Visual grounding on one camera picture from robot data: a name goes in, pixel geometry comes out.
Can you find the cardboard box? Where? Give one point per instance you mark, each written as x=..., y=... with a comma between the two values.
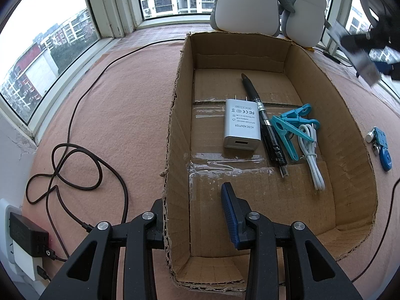
x=218, y=181

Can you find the large penguin plush toy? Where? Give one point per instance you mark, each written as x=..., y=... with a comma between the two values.
x=247, y=3

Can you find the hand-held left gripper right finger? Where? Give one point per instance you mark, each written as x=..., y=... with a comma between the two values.
x=228, y=212

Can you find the small silver usb adapter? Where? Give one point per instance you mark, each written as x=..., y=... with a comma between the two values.
x=375, y=149

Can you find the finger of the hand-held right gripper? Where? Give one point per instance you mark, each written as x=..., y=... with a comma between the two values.
x=365, y=39
x=387, y=70

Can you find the small white cylinder adapter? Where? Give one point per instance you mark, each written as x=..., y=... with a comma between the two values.
x=370, y=136

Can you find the white window frame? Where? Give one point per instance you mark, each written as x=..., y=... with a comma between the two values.
x=109, y=22

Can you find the black pen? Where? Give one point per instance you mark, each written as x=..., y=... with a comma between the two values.
x=272, y=137

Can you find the peach felt mat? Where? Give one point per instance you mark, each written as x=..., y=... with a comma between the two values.
x=125, y=115

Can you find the white power adapter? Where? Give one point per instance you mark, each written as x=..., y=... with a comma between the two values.
x=240, y=125

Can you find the small penguin plush toy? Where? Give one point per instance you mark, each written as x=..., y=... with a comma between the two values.
x=303, y=18

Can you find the teal plastic clip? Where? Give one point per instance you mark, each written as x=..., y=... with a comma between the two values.
x=286, y=137
x=300, y=112

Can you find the black charger plug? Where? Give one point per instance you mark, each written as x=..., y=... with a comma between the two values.
x=28, y=234

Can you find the white power strip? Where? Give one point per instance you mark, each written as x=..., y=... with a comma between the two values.
x=23, y=264

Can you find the blue phone stand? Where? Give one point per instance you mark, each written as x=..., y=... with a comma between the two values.
x=382, y=137

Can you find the clear plastic case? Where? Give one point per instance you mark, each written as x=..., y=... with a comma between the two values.
x=362, y=62

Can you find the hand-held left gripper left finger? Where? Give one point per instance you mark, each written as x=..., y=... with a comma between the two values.
x=137, y=240

